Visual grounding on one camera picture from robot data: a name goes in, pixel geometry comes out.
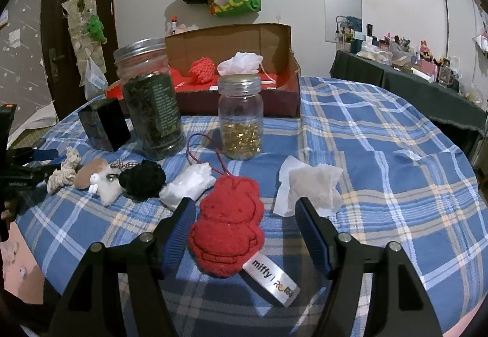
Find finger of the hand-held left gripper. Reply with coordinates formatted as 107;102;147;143
8;147;59;165
5;165;62;190

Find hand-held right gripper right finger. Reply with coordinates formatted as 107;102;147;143
294;197;443;337

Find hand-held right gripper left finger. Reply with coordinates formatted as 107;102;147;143
48;197;196;337

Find cream knotted rope toy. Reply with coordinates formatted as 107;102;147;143
46;147;83;195

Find brown and white plush toy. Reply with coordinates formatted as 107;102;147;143
73;158;137;207

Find red plush toy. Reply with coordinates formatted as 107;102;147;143
186;133;302;308

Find white foam piece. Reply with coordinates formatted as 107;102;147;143
159;163;216;209

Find black yarn scrunchie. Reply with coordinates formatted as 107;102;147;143
118;160;167;203

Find cardboard box red lining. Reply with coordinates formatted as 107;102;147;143
105;23;302;119

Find white tissue paper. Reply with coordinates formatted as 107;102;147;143
273;155;344;216

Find black box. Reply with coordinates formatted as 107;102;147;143
78;98;131;152

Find pink printed sheet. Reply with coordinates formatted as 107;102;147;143
0;221;44;305

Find clear plastic bag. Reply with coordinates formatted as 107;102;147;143
82;58;108;100

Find dark wooden door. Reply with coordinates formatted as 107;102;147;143
41;0;120;110

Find beige hanging door organizer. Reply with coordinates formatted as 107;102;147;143
62;0;107;94

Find large glass jar dark leaves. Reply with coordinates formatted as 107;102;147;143
113;38;186;161

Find green plush toy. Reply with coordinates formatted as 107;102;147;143
86;15;108;44

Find small glass jar gold beads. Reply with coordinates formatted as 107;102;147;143
217;74;265;161

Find red foam net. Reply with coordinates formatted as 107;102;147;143
188;58;220;85

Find side table dark cloth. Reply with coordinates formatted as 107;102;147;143
330;49;488;170

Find white foam net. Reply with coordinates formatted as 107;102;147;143
217;51;265;76

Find row of cosmetics bottles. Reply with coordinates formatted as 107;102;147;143
335;15;488;105

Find white cabinet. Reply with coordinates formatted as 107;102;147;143
441;0;488;109

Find metal door handle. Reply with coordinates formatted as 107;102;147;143
49;48;66;85

